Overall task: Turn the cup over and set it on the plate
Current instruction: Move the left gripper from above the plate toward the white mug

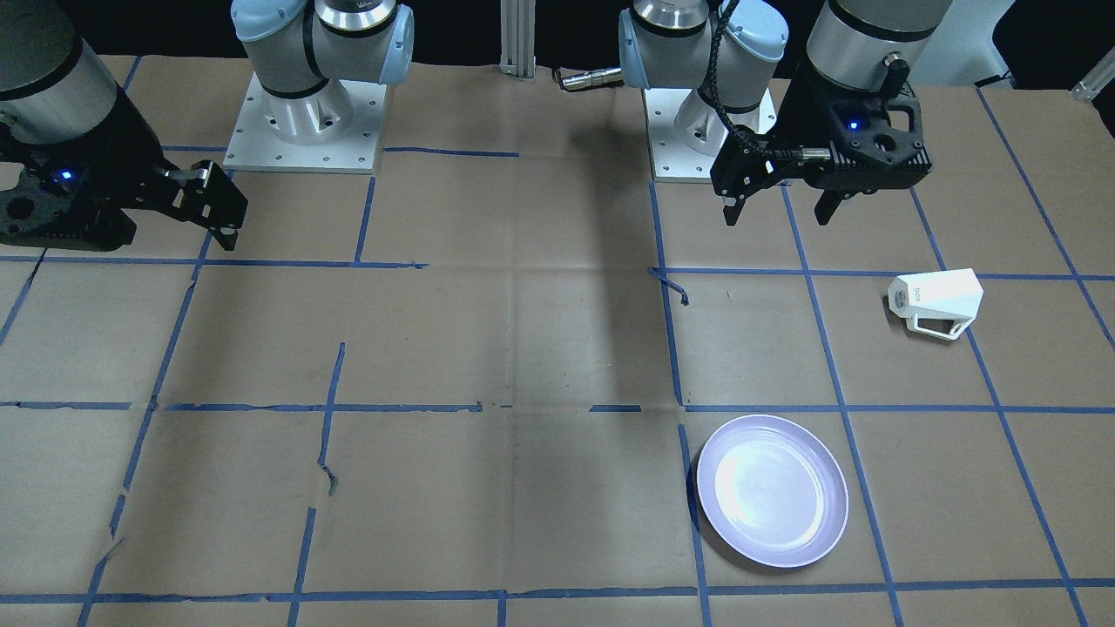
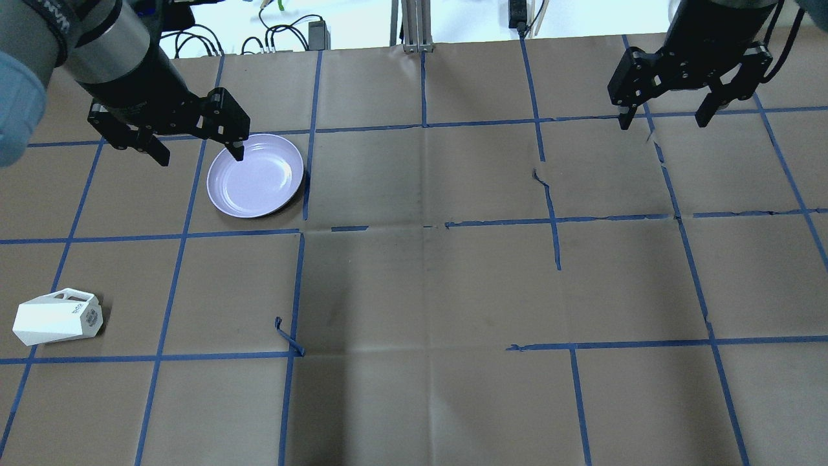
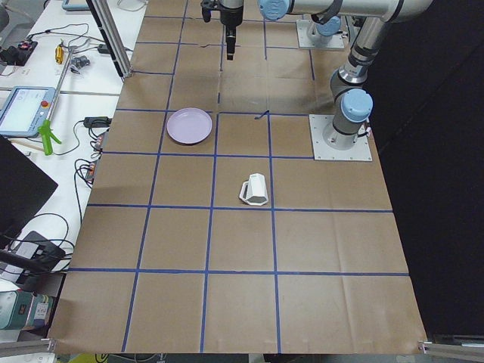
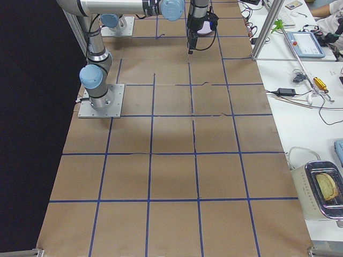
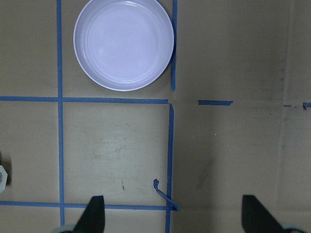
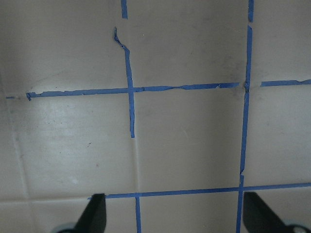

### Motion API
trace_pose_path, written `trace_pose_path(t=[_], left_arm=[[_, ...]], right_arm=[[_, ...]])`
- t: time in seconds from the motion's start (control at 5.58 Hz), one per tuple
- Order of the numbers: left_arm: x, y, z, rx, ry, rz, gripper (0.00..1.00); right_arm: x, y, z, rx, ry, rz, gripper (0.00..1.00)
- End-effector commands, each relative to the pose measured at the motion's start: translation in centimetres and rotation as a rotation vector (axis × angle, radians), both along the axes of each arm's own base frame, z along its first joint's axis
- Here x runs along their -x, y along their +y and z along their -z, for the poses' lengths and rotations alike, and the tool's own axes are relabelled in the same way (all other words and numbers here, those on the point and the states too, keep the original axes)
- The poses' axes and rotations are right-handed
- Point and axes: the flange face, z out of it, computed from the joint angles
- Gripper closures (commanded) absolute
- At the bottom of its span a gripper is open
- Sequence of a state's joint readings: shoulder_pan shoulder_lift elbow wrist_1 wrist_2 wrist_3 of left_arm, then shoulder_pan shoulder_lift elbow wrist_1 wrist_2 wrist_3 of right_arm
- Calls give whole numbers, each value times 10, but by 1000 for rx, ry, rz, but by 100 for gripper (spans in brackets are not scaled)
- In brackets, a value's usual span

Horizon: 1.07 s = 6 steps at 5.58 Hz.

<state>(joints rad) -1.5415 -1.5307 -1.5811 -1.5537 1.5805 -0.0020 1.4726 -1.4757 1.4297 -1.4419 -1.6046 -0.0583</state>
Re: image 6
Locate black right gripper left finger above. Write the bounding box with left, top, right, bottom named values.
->
left=75, top=194, right=107, bottom=233

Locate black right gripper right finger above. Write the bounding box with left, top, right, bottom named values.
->
left=243, top=192, right=286, bottom=233

